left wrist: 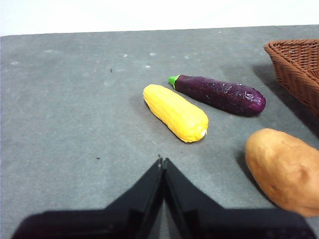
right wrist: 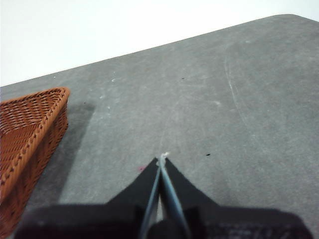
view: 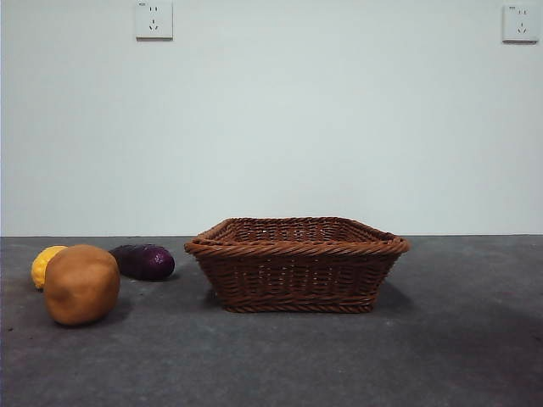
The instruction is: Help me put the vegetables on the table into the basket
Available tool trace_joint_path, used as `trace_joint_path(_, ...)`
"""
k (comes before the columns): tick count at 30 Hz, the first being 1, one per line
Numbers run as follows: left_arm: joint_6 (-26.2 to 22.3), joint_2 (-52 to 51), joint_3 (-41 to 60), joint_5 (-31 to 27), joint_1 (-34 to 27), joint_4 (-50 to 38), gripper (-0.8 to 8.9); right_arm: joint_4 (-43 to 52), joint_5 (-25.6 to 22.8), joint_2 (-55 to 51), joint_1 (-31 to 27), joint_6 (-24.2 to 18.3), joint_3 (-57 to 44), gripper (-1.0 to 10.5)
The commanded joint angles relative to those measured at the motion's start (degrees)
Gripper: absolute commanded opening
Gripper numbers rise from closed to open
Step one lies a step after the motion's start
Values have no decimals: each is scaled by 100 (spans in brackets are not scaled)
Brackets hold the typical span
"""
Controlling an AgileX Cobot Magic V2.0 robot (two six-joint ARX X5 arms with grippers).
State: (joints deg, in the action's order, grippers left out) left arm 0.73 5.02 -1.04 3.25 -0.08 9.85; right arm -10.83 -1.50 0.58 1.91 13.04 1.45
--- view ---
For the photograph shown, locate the white wall socket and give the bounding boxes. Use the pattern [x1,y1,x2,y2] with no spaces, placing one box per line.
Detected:
[135,0,174,42]
[501,4,540,44]

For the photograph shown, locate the brown wicker basket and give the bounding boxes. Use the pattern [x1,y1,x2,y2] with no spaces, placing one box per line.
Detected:
[183,216,411,315]

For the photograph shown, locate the brown potato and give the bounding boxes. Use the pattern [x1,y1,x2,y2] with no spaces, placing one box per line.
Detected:
[43,243,121,326]

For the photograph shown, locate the purple eggplant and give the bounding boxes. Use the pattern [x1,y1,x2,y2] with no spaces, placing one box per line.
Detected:
[108,243,176,282]

